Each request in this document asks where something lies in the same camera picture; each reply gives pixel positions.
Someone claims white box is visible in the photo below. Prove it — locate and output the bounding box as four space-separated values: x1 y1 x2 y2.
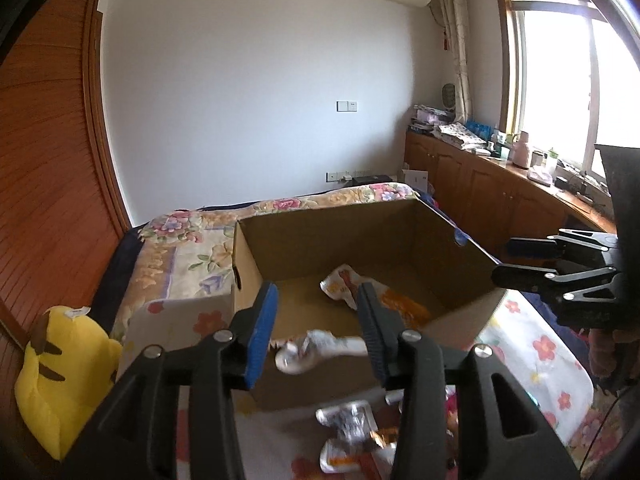
401 169 429 193

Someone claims yellow plush toy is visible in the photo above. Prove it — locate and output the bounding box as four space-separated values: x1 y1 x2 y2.
14 305 123 462

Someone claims wooden wardrobe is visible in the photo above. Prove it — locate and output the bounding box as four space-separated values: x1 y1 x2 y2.
0 0 133 461

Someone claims white red-flowered bed sheet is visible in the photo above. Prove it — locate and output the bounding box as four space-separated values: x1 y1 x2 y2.
120 290 596 480

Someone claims stack of boxes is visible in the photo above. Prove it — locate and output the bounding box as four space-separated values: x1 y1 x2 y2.
410 105 453 135

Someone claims dark blue bed sheet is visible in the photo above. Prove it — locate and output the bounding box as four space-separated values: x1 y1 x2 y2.
90 227 146 323

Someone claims folded patterned cloth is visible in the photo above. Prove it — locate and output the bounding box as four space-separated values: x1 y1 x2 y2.
434 122 493 153

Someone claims orange floral quilt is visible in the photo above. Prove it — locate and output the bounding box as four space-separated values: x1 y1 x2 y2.
111 182 421 341

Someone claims wooden framed window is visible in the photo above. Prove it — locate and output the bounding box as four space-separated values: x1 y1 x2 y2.
492 0 640 181

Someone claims white orange snack packet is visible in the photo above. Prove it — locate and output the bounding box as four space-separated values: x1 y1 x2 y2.
319 427 401 475

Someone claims pink kettle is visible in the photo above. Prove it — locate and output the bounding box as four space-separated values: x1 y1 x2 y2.
514 131 533 170

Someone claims patterned curtain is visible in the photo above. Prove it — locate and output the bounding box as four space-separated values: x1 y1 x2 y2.
432 0 473 121

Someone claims wooden cabinet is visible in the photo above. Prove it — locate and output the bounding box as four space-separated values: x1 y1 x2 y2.
404 130 618 266

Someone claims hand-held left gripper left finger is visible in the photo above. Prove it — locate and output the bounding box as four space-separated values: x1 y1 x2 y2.
62 281 279 480

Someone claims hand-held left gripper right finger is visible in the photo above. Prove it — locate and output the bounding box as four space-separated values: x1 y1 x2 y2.
356 282 581 480

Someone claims person's right hand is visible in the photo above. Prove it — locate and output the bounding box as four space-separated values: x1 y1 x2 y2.
588 327 622 391

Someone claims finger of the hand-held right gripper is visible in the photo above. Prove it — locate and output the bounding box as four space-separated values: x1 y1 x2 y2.
506 228 620 262
491 262 621 330

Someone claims brown cardboard box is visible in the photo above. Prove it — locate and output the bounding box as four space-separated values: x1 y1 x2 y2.
231 195 508 411

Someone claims black device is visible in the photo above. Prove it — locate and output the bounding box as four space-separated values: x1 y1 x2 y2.
555 175 608 206

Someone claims silver white snack packet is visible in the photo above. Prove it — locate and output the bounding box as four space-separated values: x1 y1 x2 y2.
274 329 371 376

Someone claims black cable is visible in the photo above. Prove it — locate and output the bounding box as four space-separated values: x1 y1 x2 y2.
589 394 622 472

